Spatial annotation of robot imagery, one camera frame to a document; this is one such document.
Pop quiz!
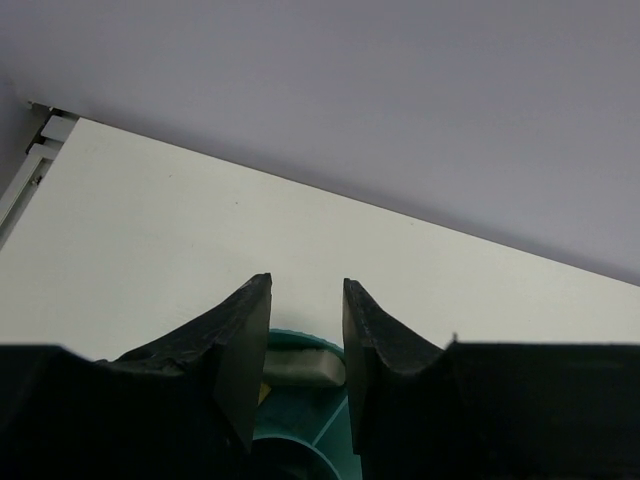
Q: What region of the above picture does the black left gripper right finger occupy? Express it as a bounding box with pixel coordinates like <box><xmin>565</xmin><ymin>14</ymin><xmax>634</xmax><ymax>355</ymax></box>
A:
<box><xmin>342</xmin><ymin>279</ymin><xmax>639</xmax><ymax>479</ymax></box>

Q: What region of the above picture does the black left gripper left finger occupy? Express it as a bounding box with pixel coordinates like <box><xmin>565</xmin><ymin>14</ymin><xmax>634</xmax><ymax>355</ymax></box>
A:
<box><xmin>1</xmin><ymin>273</ymin><xmax>272</xmax><ymax>479</ymax></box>

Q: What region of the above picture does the beige rectangular eraser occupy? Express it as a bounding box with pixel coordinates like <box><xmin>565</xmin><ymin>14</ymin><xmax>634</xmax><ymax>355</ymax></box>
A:
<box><xmin>263</xmin><ymin>349</ymin><xmax>346</xmax><ymax>388</ymax></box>

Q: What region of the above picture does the teal round compartment organizer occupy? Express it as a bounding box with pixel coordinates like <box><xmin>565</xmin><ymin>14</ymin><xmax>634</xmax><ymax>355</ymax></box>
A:
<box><xmin>243</xmin><ymin>329</ymin><xmax>362</xmax><ymax>479</ymax></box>

